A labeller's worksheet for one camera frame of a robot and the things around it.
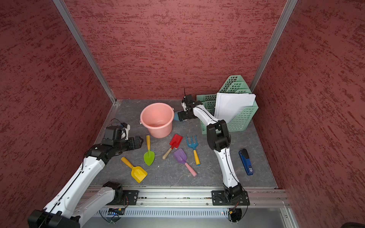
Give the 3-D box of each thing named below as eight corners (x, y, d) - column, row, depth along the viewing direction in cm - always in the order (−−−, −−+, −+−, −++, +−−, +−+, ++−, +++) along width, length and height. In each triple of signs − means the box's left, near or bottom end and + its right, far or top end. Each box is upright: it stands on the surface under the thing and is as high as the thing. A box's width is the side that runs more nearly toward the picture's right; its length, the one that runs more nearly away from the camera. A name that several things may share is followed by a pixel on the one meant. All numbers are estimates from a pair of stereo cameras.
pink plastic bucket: (144, 141, 98) (137, 127, 84) (149, 118, 111) (144, 102, 97) (173, 141, 98) (171, 127, 84) (175, 118, 111) (173, 103, 97)
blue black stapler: (247, 175, 84) (249, 173, 80) (238, 152, 93) (240, 149, 90) (253, 174, 84) (256, 172, 81) (243, 151, 93) (245, 148, 90)
